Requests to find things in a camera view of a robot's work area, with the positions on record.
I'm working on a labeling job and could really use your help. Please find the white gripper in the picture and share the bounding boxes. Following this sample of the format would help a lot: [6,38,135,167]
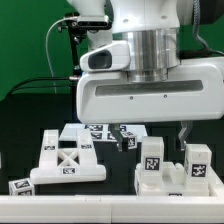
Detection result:
[76,57,224,152]

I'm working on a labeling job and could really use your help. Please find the white chair seat part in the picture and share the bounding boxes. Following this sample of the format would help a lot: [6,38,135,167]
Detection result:
[134,162,224,198]

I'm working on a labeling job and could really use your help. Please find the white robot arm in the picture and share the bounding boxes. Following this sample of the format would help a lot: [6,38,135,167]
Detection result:
[67,0,224,151]

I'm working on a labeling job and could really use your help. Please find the white chair backrest part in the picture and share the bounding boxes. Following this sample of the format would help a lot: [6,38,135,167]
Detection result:
[30,129,106,185]

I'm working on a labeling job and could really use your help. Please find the white base tag plate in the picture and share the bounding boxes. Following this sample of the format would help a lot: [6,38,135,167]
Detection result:
[59,123,147,142]

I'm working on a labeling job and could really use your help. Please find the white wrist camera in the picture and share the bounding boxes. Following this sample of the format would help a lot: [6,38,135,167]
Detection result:
[80,40,131,72]

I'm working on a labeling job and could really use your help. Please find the black cables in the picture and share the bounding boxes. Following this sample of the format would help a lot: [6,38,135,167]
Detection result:
[4,75,83,98]

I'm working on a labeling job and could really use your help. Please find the grey camera cable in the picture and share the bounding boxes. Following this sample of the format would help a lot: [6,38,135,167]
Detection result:
[44,17,80,95]

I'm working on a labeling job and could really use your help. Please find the white L-shaped border wall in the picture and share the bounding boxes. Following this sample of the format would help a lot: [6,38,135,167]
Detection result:
[0,184,224,224]

